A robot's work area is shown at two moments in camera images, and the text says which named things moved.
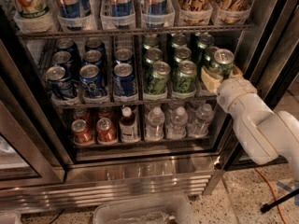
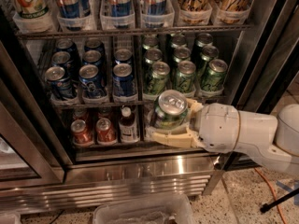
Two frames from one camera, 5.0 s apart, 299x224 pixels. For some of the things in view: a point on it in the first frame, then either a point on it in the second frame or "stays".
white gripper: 234,92 to 219,125
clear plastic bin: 160,210 stays
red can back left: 81,113 stays
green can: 223,61 to 171,109
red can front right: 106,132 stays
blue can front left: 61,84 stays
